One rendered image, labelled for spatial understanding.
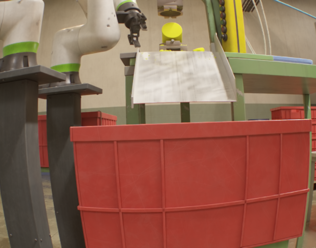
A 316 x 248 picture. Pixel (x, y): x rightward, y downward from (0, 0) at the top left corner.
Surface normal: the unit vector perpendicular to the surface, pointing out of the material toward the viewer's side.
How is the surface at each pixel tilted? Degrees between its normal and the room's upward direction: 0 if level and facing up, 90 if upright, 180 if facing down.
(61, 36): 88
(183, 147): 90
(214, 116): 90
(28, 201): 90
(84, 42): 114
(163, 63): 30
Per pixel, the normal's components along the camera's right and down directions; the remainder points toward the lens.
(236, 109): -0.02, -0.01
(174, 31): -0.03, -0.29
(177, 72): -0.04, -0.87
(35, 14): 0.81, -0.04
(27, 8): 0.50, -0.05
